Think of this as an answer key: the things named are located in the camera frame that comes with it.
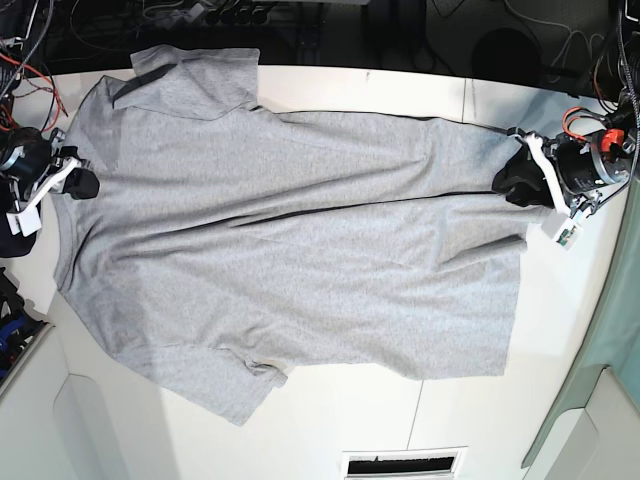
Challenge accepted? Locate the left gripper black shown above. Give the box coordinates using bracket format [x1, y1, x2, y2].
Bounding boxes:
[491, 128, 633, 213]

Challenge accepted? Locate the grey t-shirt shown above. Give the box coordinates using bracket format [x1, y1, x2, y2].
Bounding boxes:
[54, 46, 546, 425]

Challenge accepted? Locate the dark navy cloth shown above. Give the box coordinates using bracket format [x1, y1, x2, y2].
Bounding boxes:
[0, 218, 37, 259]

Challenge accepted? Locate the white vent slot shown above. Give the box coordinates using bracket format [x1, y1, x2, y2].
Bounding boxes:
[340, 446, 468, 480]

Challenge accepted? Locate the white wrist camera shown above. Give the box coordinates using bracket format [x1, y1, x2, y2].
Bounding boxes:
[6, 207, 42, 237]
[541, 211, 583, 251]

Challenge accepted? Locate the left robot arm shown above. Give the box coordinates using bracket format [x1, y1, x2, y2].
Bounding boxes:
[473, 1, 639, 221]

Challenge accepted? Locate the black blue items pile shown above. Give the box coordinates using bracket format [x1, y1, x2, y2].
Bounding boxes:
[0, 266, 50, 386]

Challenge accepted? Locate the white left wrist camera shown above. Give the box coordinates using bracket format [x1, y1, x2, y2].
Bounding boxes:
[541, 211, 583, 251]

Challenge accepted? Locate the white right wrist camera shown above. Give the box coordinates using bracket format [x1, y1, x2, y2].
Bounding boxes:
[6, 207, 42, 237]

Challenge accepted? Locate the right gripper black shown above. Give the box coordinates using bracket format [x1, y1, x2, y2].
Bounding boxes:
[1, 127, 100, 200]

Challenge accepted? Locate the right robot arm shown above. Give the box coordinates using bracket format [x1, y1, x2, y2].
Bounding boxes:
[1, 2, 100, 205]

